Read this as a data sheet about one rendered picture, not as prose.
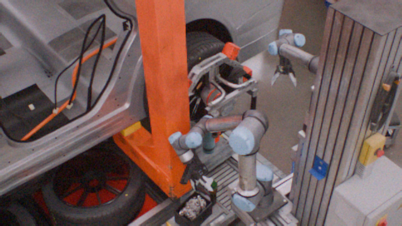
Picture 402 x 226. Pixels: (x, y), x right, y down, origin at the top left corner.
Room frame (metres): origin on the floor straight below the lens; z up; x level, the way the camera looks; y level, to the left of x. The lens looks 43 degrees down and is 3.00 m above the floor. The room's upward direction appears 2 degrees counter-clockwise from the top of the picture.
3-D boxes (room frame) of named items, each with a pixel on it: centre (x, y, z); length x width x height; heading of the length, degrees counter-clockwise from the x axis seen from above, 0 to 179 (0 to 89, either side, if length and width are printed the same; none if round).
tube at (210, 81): (2.32, -0.08, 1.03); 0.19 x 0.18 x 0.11; 39
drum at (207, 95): (2.42, -0.13, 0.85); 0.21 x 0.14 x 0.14; 39
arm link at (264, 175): (1.63, -0.31, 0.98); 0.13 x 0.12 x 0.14; 145
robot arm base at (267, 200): (1.64, -0.32, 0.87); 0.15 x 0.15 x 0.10
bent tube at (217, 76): (2.44, -0.23, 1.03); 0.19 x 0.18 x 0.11; 39
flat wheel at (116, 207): (2.08, 0.71, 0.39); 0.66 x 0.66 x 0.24
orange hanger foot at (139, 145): (2.23, 0.37, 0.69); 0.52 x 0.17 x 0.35; 39
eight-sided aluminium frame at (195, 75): (2.47, -0.08, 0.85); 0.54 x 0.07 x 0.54; 129
